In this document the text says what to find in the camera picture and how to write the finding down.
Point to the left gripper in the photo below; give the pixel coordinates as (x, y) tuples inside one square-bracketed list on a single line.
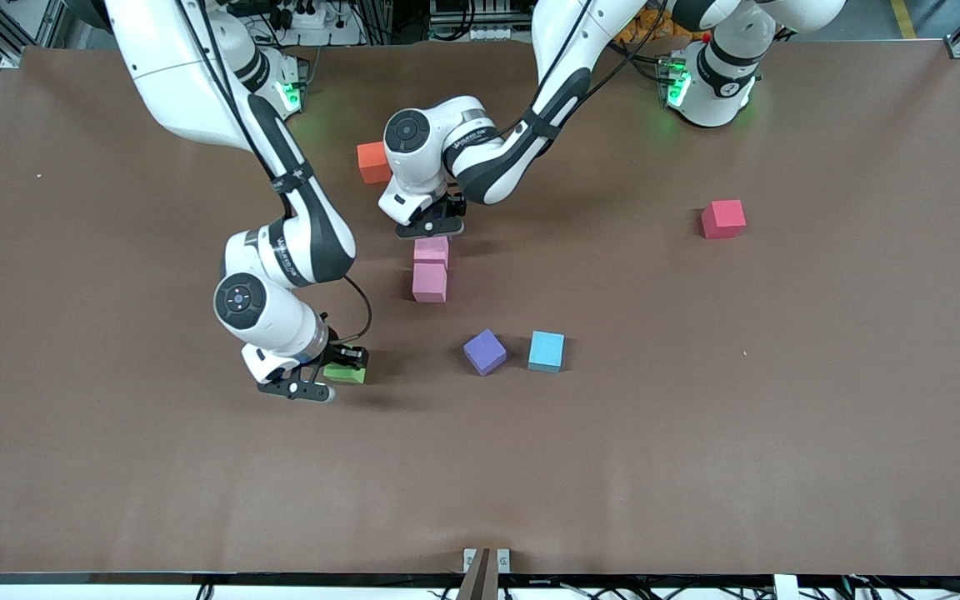
[(452, 205)]

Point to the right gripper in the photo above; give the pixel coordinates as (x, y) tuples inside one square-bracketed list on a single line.
[(341, 353)]

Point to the green foam cube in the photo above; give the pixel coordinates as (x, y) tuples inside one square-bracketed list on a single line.
[(347, 377)]

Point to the pink foam cube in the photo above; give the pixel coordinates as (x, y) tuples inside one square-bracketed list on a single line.
[(429, 283), (432, 250)]

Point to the cyan foam cube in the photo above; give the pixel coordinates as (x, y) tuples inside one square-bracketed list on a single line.
[(547, 351)]

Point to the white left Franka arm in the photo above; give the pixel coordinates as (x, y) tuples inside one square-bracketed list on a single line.
[(488, 167)]

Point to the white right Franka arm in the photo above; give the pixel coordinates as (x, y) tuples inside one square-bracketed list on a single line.
[(197, 83)]

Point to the orange foam cube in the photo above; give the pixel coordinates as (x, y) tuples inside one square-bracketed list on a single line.
[(372, 162)]

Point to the purple foam cube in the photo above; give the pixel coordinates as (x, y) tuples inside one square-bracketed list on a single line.
[(484, 351)]

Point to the grey socket box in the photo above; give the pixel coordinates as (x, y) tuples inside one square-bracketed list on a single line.
[(480, 33)]

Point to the brown table cover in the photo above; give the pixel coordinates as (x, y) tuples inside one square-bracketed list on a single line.
[(197, 467)]

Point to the white power strip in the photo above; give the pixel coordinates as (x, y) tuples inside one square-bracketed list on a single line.
[(330, 35)]

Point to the pile of orange items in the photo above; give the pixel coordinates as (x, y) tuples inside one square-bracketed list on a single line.
[(642, 33)]

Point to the red foam cube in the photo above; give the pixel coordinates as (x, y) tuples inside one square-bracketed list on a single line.
[(723, 218)]

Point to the silver metal table bracket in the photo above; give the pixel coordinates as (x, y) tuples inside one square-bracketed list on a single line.
[(469, 558)]

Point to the brown tapered post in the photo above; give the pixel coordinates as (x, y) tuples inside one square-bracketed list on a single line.
[(480, 583)]

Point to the black table edge rail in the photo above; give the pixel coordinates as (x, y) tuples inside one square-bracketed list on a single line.
[(113, 578)]

